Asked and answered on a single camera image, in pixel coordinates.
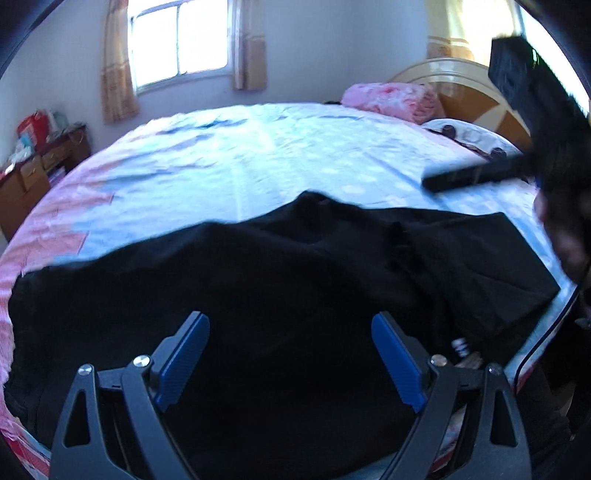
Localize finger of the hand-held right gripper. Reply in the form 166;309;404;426
422;154;536;192

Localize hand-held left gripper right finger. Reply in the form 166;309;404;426
372;311;532;480

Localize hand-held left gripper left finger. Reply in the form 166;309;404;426
50;311;211;480

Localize black pants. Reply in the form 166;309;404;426
7;190;561;480

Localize person's right hand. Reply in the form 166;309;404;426
533;185;591;280

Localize grey patterned pillow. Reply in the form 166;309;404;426
422;119;520;160

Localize wooden arched headboard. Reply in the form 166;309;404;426
390;58;539;153

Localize large window beside headboard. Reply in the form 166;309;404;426
517;4;573;79

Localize pink floral folded blanket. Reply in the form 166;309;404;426
342;82;446;125

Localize yellow patterned curtain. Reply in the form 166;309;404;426
425;0;525;65

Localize bed with patterned sheet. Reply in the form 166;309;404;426
0;102;578;480

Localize brown wooden desk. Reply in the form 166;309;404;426
0;122;92;241

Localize beige patterned curtain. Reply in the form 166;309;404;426
102;0;140;124
231;0;269;90

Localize red paper bag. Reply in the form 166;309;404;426
17;110;51;144

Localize black cable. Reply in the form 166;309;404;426
512;277;580;388

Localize sliding window with white frame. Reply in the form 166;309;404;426
129;0;230;89

